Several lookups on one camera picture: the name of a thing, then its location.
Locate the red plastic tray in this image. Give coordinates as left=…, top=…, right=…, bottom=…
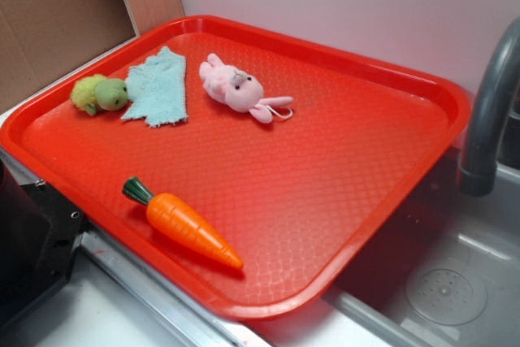
left=1, top=16, right=470, bottom=320

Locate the brown cardboard panel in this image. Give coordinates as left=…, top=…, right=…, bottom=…
left=1, top=0, right=184, bottom=111

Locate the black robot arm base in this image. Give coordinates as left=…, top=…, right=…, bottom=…
left=1, top=163, right=85, bottom=332

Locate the green plush turtle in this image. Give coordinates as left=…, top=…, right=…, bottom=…
left=70, top=74, right=129, bottom=116

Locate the grey toy sink basin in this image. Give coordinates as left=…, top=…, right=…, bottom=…
left=324, top=151, right=520, bottom=347

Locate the pink plush bunny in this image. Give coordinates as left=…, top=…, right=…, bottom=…
left=199, top=54, right=293, bottom=124

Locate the grey toy faucet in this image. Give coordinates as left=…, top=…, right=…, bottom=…
left=457, top=19, right=519, bottom=197

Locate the orange plastic toy carrot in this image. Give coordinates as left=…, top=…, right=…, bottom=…
left=122, top=176, right=244, bottom=270

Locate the light blue cloth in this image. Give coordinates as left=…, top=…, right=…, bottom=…
left=121, top=46, right=188, bottom=128

